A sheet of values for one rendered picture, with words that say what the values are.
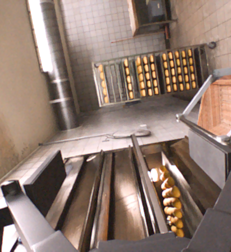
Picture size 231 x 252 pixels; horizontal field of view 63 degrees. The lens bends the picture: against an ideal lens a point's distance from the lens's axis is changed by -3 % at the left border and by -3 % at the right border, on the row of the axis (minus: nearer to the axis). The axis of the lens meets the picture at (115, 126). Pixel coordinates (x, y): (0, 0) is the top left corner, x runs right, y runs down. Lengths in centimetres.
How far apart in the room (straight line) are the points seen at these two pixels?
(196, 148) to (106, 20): 532
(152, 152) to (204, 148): 171
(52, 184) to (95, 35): 526
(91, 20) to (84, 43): 59
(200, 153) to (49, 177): 13
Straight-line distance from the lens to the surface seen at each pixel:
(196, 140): 19
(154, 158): 190
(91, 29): 543
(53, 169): 18
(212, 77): 122
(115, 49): 530
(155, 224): 73
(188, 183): 122
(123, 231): 96
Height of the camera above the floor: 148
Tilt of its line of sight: 2 degrees up
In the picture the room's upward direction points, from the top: 99 degrees counter-clockwise
